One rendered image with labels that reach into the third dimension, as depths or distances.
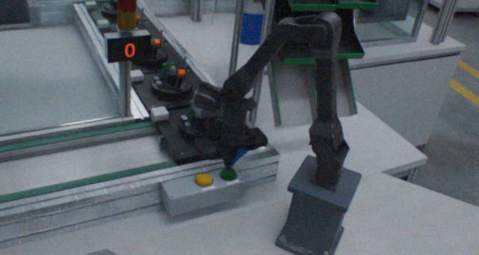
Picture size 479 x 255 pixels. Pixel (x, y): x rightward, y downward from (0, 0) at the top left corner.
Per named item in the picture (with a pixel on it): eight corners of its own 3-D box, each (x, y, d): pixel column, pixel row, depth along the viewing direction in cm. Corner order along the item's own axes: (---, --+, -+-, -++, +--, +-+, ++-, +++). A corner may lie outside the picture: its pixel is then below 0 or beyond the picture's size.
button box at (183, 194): (243, 197, 126) (246, 180, 122) (169, 217, 116) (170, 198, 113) (231, 182, 131) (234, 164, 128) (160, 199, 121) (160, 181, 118)
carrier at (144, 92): (218, 105, 155) (221, 71, 149) (148, 116, 145) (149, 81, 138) (191, 72, 173) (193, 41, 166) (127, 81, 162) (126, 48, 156)
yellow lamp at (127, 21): (138, 28, 123) (138, 11, 121) (120, 31, 121) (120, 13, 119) (133, 22, 127) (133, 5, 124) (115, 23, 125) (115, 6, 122)
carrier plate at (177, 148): (255, 148, 137) (256, 142, 136) (177, 165, 126) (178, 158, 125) (220, 107, 154) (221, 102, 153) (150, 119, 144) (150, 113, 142)
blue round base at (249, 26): (269, 43, 228) (274, 15, 220) (242, 46, 221) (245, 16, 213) (254, 31, 239) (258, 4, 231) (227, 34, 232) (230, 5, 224)
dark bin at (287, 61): (322, 63, 136) (332, 47, 130) (281, 65, 132) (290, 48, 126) (296, -5, 150) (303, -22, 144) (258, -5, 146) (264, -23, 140)
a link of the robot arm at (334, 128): (342, 10, 95) (312, 10, 97) (333, 19, 89) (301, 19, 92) (343, 146, 109) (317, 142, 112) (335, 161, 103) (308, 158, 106)
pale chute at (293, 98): (313, 124, 145) (320, 121, 141) (275, 127, 141) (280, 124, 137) (299, 39, 151) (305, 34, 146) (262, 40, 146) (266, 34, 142)
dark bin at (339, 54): (361, 58, 143) (372, 42, 137) (324, 60, 139) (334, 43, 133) (332, -6, 157) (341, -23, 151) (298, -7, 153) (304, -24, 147)
